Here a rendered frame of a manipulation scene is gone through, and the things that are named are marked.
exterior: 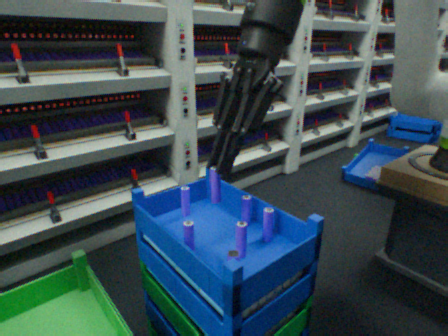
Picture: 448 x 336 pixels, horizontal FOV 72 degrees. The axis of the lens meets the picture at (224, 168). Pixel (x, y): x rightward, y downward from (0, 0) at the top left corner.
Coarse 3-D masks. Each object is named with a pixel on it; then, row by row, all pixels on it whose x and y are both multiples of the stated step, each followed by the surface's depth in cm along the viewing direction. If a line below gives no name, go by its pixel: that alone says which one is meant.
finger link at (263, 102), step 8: (272, 80) 47; (264, 88) 48; (280, 88) 48; (264, 96) 48; (272, 96) 48; (256, 104) 48; (264, 104) 48; (256, 112) 48; (264, 112) 49; (248, 120) 49; (256, 120) 49; (248, 128) 49; (256, 128) 50
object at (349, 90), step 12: (312, 72) 184; (324, 72) 193; (312, 84) 184; (324, 84) 189; (336, 84) 195; (348, 84) 199; (360, 84) 196; (312, 96) 173; (324, 96) 171; (336, 96) 183; (348, 96) 189; (312, 108) 168
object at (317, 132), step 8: (304, 112) 191; (312, 112) 198; (320, 112) 202; (328, 112) 206; (336, 112) 213; (344, 112) 208; (304, 120) 187; (312, 120) 190; (320, 120) 193; (328, 120) 194; (336, 120) 201; (344, 120) 205; (352, 120) 206; (304, 128) 178; (312, 128) 181; (320, 128) 186; (328, 128) 190; (336, 128) 193; (344, 128) 197; (352, 128) 206; (304, 136) 175; (312, 136) 177; (320, 136) 180; (328, 136) 188; (304, 144) 172
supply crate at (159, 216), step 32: (160, 192) 64; (192, 192) 70; (224, 192) 70; (160, 224) 53; (224, 224) 62; (256, 224) 62; (288, 224) 57; (320, 224) 50; (192, 256) 46; (224, 256) 53; (256, 256) 53; (288, 256) 46; (224, 288) 41; (256, 288) 43
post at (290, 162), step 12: (312, 0) 141; (312, 12) 143; (300, 24) 140; (312, 24) 146; (300, 36) 142; (300, 48) 145; (300, 60) 147; (288, 84) 153; (300, 108) 158; (276, 120) 165; (288, 120) 159; (300, 120) 162; (288, 132) 161; (300, 132) 165; (300, 144) 168; (288, 156) 165; (288, 168) 167
